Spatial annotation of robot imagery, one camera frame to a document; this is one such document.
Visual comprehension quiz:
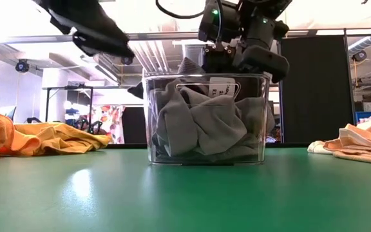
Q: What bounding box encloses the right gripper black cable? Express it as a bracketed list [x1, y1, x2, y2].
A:
[155, 0, 206, 20]

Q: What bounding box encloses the small grey towel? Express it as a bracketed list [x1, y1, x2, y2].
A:
[151, 79, 270, 159]

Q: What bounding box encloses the clear plastic bin with sticker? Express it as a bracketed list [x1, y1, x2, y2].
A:
[142, 72, 271, 166]

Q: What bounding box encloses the blue storage bin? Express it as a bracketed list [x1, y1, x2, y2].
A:
[354, 111, 371, 124]

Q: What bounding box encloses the grey plaid towel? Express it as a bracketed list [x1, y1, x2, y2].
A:
[176, 57, 205, 75]

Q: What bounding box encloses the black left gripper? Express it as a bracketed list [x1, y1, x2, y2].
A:
[32, 0, 135, 59]

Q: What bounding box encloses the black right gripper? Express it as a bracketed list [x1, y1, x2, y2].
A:
[202, 0, 293, 84]

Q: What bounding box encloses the black table frame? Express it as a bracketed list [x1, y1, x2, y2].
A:
[104, 142, 310, 150]

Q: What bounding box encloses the floral patterned cloth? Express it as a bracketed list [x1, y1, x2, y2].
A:
[90, 104, 126, 144]

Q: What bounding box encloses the black metal frame stand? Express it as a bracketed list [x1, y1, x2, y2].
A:
[45, 84, 95, 125]

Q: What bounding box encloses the golden yellow towel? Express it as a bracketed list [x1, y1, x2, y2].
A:
[0, 121, 112, 157]

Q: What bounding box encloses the dark grey towel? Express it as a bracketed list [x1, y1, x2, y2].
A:
[151, 133, 265, 163]

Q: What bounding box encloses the peach striped towel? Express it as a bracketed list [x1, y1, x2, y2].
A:
[307, 115, 371, 167]

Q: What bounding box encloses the black room divider panel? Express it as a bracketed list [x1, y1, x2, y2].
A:
[280, 34, 356, 144]

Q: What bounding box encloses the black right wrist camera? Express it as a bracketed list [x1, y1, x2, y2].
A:
[198, 0, 242, 43]

